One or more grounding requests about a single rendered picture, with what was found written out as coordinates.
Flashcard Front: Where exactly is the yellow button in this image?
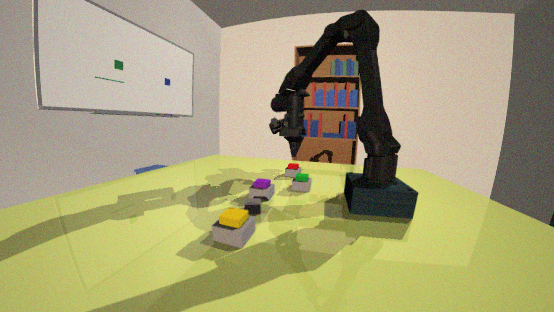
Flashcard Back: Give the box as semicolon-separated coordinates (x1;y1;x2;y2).
211;207;256;248

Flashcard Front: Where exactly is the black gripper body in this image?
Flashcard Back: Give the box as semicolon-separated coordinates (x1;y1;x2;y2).
279;110;307;137

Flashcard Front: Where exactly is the red button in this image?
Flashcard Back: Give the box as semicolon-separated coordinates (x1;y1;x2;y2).
285;163;301;177

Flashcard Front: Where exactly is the purple button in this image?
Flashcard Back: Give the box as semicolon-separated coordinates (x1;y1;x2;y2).
248;178;275;201

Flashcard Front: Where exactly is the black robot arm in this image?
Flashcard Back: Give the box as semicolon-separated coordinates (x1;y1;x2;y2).
270;10;401;185

